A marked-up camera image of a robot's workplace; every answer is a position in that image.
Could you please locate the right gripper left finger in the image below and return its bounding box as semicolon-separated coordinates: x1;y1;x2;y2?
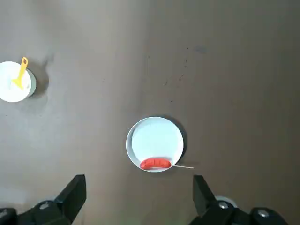
0;173;87;225

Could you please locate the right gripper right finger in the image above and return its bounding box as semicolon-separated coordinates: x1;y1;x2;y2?
187;174;289;225

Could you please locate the yellow oil brush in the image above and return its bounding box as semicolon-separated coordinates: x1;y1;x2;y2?
12;57;29;90

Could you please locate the small white bowl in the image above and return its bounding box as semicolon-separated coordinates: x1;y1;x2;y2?
0;61;37;103

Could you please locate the red sausage on skewer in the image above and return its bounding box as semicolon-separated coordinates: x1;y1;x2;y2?
140;157;195;171

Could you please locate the white round plate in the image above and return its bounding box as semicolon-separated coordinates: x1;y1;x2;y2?
126;116;188;173

